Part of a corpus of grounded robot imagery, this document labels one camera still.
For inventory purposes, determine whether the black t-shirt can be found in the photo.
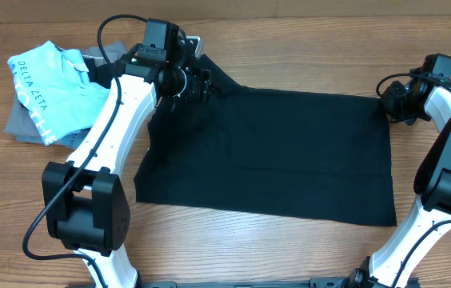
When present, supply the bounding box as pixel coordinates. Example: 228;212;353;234
134;56;397;226

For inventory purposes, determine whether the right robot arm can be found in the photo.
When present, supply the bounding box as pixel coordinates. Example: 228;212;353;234
338;83;451;287

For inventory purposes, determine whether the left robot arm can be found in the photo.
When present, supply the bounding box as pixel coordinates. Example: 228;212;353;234
32;18;212;288

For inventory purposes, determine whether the black folded garment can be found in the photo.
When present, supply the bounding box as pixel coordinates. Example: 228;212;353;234
84;58;114;89

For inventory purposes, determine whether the blue denim garment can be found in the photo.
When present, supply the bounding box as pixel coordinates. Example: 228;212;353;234
55;130;89;150

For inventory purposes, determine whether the light blue printed t-shirt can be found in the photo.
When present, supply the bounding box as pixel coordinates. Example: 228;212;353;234
7;41;110;146

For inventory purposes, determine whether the grey folded garment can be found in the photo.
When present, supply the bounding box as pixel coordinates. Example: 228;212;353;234
5;42;126;145

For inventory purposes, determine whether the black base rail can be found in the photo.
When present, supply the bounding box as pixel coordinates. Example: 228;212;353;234
69;275;422;288

